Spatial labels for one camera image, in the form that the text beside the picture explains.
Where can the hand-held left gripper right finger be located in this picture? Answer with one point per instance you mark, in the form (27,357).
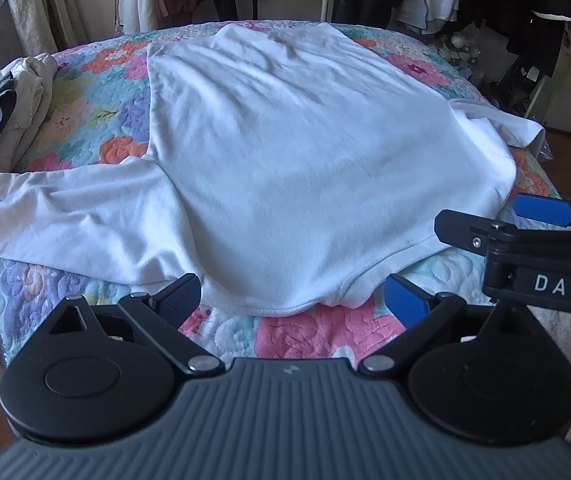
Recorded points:
(405,300)

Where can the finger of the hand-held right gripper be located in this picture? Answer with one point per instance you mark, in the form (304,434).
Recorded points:
(465,230)
(545,209)

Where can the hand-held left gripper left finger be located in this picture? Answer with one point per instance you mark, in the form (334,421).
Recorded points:
(181,296)

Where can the white long-sleeve shirt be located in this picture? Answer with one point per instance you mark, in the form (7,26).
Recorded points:
(290,160)

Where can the pile of beige dark clothes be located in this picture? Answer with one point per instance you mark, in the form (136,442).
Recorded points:
(30,90)

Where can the clear plastic bag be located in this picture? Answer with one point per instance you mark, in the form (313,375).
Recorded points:
(545,149)

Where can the stuffed toy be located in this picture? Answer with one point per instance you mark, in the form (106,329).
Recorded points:
(458,50)

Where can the black jacket with white stripe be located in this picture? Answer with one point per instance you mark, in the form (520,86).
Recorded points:
(540,15)

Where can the floral quilt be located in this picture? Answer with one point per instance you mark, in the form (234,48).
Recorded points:
(110,85)

